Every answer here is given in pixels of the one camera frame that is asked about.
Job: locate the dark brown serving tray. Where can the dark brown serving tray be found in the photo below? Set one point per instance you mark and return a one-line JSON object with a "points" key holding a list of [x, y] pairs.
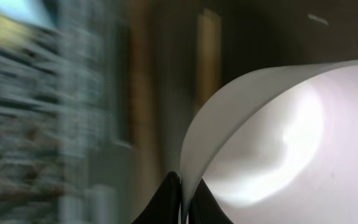
{"points": [[255, 34]]}

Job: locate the light blue bowl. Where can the light blue bowl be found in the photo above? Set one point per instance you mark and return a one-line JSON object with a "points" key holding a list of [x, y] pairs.
{"points": [[33, 12]]}

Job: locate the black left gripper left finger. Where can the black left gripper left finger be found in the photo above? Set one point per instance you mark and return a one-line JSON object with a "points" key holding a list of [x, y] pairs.
{"points": [[163, 208]]}

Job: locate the yellow plate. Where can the yellow plate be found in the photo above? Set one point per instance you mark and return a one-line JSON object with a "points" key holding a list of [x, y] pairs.
{"points": [[13, 33]]}

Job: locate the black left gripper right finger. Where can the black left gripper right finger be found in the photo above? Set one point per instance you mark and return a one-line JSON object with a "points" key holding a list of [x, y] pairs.
{"points": [[204, 208]]}

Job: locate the pink-white bowl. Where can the pink-white bowl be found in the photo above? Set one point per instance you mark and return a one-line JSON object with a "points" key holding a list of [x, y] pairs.
{"points": [[278, 145]]}

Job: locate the grey plastic dish rack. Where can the grey plastic dish rack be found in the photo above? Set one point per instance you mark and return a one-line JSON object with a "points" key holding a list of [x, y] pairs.
{"points": [[62, 159]]}

